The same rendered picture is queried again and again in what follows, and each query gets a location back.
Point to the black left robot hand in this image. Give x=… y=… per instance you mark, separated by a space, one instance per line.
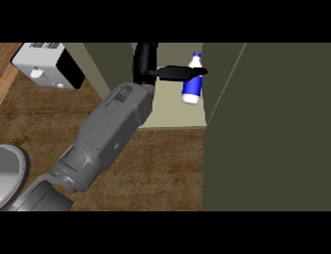
x=143 y=63

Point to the blue and white water bottle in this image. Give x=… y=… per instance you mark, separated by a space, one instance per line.
x=192 y=86

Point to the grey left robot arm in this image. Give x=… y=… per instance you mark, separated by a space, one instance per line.
x=109 y=129

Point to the pale olive open cabinet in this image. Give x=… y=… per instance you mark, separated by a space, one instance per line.
x=173 y=112

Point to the dark grey cabinet door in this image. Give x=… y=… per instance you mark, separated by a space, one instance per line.
x=280 y=132

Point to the white and black appliance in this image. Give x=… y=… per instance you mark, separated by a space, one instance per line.
x=38 y=64

